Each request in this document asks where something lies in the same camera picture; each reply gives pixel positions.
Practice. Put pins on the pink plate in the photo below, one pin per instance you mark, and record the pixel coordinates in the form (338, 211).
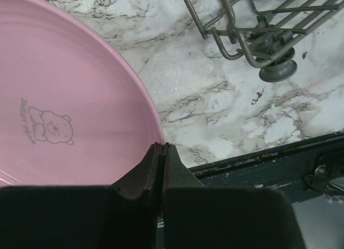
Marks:
(73, 112)

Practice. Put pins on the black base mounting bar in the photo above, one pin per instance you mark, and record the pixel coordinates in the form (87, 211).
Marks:
(303, 170)

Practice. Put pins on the grey wire dish rack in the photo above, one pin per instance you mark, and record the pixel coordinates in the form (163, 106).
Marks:
(268, 46)

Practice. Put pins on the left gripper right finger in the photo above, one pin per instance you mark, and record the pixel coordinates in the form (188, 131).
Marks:
(197, 216)

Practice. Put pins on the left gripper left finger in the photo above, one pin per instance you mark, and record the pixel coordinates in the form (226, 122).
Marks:
(119, 215)

